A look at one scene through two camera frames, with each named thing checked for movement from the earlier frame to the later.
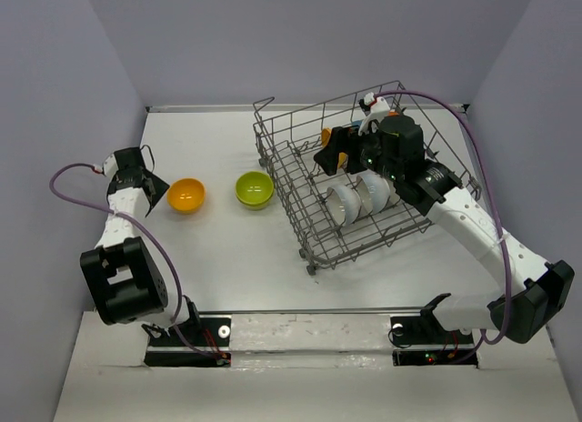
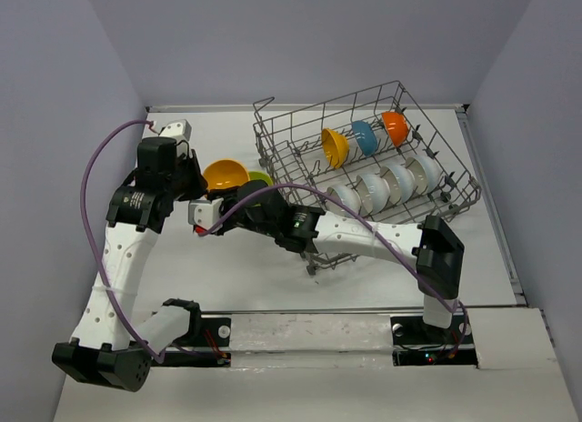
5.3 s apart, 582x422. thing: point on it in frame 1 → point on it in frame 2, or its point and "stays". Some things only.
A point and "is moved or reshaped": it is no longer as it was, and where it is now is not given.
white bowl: x=374 y=191 stays
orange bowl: x=185 y=195 is moved or reshaped
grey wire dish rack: x=356 y=174 stays
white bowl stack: x=344 y=202 stays
